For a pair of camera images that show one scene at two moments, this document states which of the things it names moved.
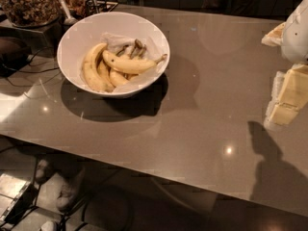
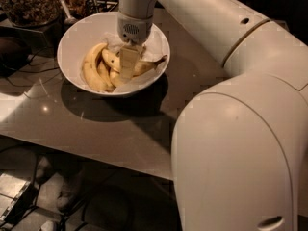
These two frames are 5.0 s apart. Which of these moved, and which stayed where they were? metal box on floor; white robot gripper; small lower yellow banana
Moved: white robot gripper
Stayed: metal box on floor; small lower yellow banana
